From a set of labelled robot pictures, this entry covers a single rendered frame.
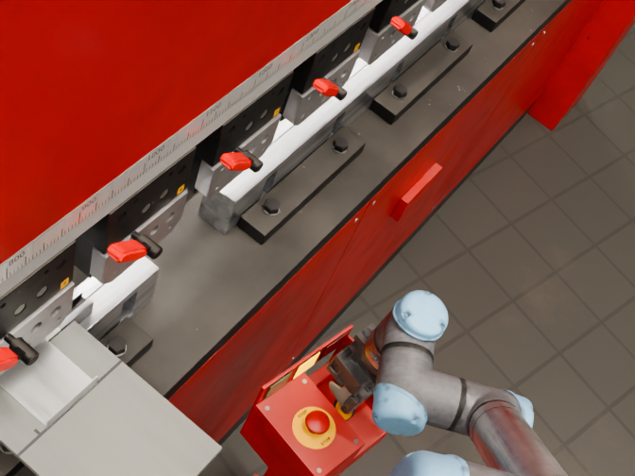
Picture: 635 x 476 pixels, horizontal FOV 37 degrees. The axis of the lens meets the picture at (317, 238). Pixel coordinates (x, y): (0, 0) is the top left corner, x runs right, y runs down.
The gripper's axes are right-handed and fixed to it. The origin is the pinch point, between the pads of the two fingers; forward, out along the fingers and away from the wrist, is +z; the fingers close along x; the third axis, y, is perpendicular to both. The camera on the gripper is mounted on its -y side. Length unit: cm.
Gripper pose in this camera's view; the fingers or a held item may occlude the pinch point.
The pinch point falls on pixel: (350, 409)
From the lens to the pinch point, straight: 163.8
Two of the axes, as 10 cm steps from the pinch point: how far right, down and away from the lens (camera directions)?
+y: -6.2, -7.5, 2.2
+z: -3.1, 4.9, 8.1
